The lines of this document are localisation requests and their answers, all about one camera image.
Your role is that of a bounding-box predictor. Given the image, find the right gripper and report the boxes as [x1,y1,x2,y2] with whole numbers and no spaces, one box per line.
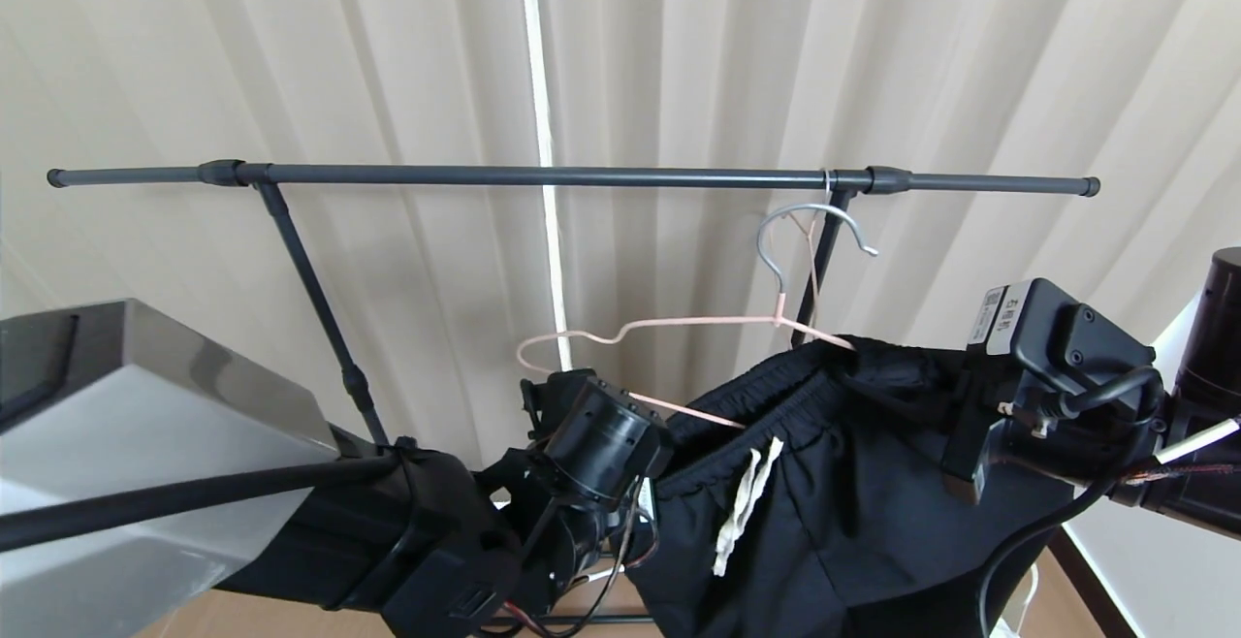
[942,365,1128,507]

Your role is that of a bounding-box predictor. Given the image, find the black shorts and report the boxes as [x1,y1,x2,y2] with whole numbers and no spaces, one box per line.
[625,333,1077,638]

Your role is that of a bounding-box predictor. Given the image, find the pink clothes hanger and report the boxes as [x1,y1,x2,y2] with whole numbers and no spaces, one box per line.
[787,171,846,340]
[516,202,880,429]

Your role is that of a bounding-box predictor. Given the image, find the white laundry basket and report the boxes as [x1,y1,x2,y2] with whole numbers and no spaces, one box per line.
[987,560,1040,638]

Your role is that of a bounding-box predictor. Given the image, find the black clothes rack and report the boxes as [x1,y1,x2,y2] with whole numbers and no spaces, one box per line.
[47,159,1101,631]

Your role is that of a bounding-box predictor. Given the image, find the beige curtain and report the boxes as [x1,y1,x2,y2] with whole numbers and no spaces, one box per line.
[0,0,1241,484]

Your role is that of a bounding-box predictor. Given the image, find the black cable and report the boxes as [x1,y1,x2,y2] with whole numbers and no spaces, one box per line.
[977,367,1164,638]

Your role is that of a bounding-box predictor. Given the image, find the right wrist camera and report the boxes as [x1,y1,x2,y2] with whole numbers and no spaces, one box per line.
[965,277,1164,431]

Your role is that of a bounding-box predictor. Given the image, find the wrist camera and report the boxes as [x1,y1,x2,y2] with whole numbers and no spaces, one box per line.
[965,277,1164,431]
[521,369,594,445]

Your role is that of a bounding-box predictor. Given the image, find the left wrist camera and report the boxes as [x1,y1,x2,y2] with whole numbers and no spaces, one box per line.
[521,369,594,445]

